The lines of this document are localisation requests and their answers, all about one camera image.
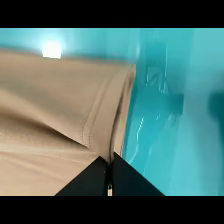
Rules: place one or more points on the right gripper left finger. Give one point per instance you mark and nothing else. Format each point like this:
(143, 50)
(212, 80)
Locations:
(90, 181)

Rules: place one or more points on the beige T-shirt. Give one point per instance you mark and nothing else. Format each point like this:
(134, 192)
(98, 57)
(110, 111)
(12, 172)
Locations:
(50, 116)

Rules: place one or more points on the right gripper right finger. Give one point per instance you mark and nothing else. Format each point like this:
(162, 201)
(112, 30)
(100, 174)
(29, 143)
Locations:
(130, 181)

